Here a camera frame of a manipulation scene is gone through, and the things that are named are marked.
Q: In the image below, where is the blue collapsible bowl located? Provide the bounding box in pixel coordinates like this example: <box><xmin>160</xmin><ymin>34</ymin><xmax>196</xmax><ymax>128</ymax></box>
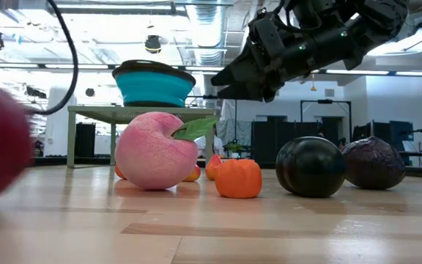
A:
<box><xmin>111</xmin><ymin>59</ymin><xmax>197</xmax><ymax>108</ymax></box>

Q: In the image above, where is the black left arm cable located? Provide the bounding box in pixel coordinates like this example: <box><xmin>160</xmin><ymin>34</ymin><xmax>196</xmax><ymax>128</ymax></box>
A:
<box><xmin>31</xmin><ymin>0</ymin><xmax>79</xmax><ymax>116</ymax></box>

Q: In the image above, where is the pale green metal shelf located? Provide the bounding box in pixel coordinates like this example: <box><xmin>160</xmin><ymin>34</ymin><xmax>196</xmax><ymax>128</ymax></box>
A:
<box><xmin>66</xmin><ymin>105</ymin><xmax>215</xmax><ymax>169</ymax></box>

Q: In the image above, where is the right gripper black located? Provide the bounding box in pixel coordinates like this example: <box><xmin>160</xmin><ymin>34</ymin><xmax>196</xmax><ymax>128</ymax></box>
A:
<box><xmin>210</xmin><ymin>9</ymin><xmax>309</xmax><ymax>103</ymax></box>

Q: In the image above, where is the black metal gantry frame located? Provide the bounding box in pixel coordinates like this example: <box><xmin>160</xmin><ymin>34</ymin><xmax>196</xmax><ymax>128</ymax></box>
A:
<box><xmin>300</xmin><ymin>99</ymin><xmax>353</xmax><ymax>144</ymax></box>

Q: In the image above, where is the dark purple toy fruit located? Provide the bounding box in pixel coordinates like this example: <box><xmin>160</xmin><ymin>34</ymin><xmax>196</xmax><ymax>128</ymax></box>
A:
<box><xmin>341</xmin><ymin>136</ymin><xmax>407</xmax><ymax>191</ymax></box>

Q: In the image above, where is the small red-yellow toy pear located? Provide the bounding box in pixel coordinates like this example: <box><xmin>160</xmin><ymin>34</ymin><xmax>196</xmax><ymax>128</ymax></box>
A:
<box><xmin>182</xmin><ymin>164</ymin><xmax>201</xmax><ymax>183</ymax></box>
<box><xmin>205</xmin><ymin>153</ymin><xmax>223</xmax><ymax>181</ymax></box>

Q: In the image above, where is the person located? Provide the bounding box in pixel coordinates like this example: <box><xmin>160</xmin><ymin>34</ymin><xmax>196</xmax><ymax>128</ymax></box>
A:
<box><xmin>195</xmin><ymin>126</ymin><xmax>226</xmax><ymax>158</ymax></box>

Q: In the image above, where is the green potted plant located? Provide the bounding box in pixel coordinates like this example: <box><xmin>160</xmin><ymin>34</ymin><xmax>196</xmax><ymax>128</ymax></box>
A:
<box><xmin>226</xmin><ymin>141</ymin><xmax>244</xmax><ymax>159</ymax></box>

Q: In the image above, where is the black cabinet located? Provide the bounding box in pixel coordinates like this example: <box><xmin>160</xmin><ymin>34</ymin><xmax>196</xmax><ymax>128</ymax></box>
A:
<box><xmin>74</xmin><ymin>122</ymin><xmax>97</xmax><ymax>158</ymax></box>

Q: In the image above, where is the black-green toy melon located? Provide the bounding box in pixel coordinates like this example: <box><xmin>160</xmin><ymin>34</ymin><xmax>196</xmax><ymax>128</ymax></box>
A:
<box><xmin>275</xmin><ymin>136</ymin><xmax>347</xmax><ymax>199</ymax></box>

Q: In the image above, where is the silver ventilation duct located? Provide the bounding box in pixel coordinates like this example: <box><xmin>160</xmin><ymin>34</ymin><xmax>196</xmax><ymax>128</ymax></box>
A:
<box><xmin>185</xmin><ymin>0</ymin><xmax>234</xmax><ymax>67</ymax></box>

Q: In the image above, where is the black partition panel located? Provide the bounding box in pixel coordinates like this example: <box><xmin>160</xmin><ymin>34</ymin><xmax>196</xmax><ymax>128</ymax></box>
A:
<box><xmin>251</xmin><ymin>120</ymin><xmax>344</xmax><ymax>166</ymax></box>

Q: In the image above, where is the pink toy peach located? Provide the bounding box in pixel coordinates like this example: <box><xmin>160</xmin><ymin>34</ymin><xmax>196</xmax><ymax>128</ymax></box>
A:
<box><xmin>114</xmin><ymin>111</ymin><xmax>219</xmax><ymax>191</ymax></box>

